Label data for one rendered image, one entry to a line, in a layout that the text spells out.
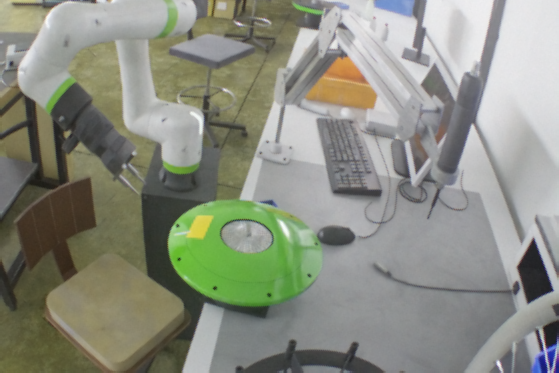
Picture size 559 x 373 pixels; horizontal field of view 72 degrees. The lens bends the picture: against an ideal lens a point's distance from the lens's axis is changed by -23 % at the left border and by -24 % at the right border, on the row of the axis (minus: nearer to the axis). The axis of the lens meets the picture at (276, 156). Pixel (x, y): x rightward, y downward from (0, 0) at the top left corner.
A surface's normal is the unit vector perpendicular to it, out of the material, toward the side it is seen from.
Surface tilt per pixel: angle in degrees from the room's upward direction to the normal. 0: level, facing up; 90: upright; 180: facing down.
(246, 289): 24
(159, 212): 90
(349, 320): 0
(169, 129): 88
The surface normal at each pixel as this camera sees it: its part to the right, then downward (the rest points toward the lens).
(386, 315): 0.14, -0.85
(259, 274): 0.22, -0.65
